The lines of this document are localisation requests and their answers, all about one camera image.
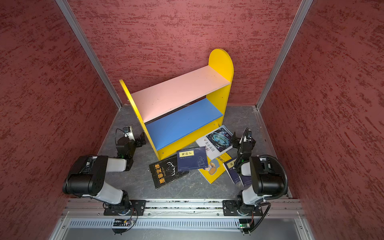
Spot yellow pink blue bookshelf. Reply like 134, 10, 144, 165
120, 49, 234, 160

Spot left circuit board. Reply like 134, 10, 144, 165
112, 219, 133, 228

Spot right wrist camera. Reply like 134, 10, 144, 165
243, 129, 256, 145

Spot circuit board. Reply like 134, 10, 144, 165
112, 219, 133, 228
239, 219, 252, 229

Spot corner aluminium profile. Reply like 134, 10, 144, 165
55, 0, 123, 110
256, 0, 313, 111

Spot dark blue book of pair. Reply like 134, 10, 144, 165
239, 174, 252, 187
224, 159, 241, 184

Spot black book with yellow text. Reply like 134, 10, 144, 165
149, 155, 190, 190

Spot left corner aluminium profile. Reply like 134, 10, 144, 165
55, 0, 123, 110

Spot white slotted cable duct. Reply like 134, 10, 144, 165
68, 218, 239, 230

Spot dark blue book yellow label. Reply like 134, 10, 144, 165
177, 147, 209, 172

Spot right circuit board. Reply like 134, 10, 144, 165
239, 219, 252, 229

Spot yellow book with cartoon figure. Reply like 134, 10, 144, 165
199, 153, 232, 184

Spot right corner aluminium profile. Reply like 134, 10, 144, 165
256, 0, 313, 111

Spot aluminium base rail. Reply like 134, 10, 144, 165
61, 198, 307, 219

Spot dark blue book left of pair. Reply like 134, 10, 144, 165
224, 159, 241, 184

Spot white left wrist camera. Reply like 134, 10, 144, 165
123, 126, 135, 140

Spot white book with galaxy picture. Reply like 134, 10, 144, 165
196, 126, 233, 160

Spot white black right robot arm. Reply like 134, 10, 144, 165
223, 128, 288, 216

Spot dark blue book right of pair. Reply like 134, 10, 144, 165
239, 174, 252, 187

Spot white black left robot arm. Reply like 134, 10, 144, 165
62, 132, 146, 216

